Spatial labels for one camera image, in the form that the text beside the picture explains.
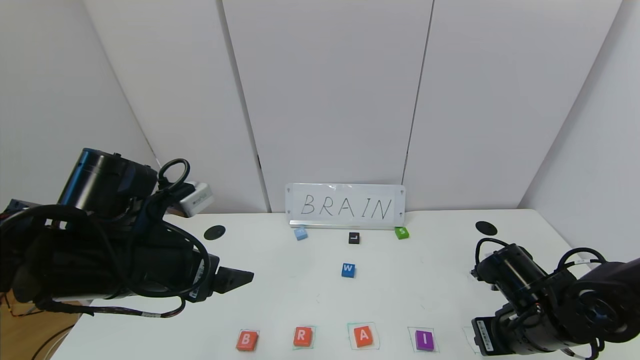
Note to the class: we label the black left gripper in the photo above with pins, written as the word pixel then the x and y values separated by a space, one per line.
pixel 206 276

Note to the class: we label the orange A letter block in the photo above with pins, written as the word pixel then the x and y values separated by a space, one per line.
pixel 363 337

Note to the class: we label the purple I letter block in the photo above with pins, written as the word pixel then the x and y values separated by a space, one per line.
pixel 424 340

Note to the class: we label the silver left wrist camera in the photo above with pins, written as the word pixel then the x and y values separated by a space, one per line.
pixel 197 199

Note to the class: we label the light blue letter block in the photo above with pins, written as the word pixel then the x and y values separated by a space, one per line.
pixel 300 234

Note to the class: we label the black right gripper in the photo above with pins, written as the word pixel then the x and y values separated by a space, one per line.
pixel 484 336

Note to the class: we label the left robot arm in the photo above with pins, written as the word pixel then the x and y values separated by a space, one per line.
pixel 80 255

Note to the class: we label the green S letter block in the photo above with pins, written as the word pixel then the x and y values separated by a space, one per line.
pixel 402 233

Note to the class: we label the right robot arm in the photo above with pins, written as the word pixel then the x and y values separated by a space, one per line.
pixel 565 305

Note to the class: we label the black L letter block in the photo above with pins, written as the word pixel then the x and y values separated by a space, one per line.
pixel 354 238

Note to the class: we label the orange B letter block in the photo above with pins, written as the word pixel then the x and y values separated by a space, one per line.
pixel 246 341

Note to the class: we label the blue W letter block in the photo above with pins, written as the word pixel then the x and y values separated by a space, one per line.
pixel 348 270

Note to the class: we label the black table grommet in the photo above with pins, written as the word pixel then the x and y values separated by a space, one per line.
pixel 214 232
pixel 486 228

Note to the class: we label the orange R letter block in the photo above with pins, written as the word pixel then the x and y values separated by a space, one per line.
pixel 302 337

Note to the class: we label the white BRAIN sign board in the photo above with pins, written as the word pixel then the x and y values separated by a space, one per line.
pixel 345 206

